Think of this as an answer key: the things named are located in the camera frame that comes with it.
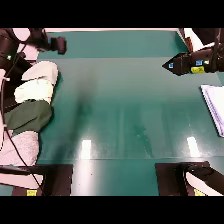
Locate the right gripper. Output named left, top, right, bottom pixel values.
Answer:
left=162, top=46, right=221, bottom=77

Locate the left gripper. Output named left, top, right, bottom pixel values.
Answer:
left=43, top=33, right=68, bottom=56

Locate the pale grey garment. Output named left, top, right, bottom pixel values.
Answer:
left=21, top=60, right=60, bottom=86

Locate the white folded garment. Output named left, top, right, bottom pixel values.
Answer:
left=200, top=84, right=224, bottom=139

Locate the cream garment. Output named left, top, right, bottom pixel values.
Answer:
left=13, top=77, right=56, bottom=105

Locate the dark green garment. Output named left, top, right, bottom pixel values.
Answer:
left=3, top=99, right=54, bottom=136

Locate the light grey garment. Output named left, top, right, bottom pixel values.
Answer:
left=0, top=129, right=41, bottom=168

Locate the black cable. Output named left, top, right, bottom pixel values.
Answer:
left=0, top=53, right=46, bottom=197

